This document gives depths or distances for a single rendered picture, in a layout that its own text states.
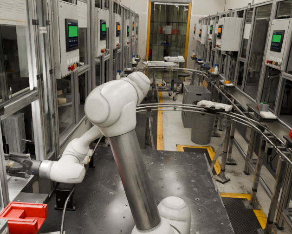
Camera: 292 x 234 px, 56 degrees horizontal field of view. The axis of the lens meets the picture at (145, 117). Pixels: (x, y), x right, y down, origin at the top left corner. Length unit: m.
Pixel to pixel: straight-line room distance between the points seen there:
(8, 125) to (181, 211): 1.08
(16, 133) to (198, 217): 1.14
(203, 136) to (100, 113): 3.51
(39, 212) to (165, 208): 0.51
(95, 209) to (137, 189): 0.70
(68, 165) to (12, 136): 0.49
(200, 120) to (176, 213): 3.07
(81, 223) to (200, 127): 2.98
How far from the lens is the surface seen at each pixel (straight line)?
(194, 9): 9.54
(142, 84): 1.04
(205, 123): 4.22
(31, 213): 1.27
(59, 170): 1.40
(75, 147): 1.47
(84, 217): 1.63
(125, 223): 1.57
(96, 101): 0.88
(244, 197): 3.23
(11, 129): 1.76
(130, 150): 0.96
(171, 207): 1.23
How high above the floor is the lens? 1.67
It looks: 18 degrees down
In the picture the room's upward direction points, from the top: 3 degrees clockwise
